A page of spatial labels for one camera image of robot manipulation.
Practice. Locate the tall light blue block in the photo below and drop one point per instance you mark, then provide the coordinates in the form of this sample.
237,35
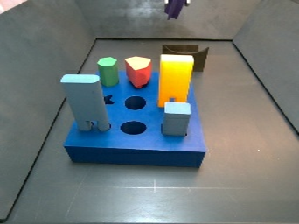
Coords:
85,98

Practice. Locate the green hexagonal prism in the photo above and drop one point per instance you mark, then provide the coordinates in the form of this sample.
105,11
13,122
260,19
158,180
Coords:
106,68

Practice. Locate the yellow arch block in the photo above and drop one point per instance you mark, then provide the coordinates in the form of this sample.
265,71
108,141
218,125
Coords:
174,78

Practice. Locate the red pentagonal prism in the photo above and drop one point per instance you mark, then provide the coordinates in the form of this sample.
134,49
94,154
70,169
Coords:
137,70

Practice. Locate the small light blue block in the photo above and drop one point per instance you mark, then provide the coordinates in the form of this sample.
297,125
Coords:
176,118

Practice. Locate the blue shape sorter base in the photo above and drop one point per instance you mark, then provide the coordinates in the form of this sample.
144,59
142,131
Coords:
134,141

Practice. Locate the purple star prism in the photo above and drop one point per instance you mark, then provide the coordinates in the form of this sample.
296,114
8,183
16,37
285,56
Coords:
172,8

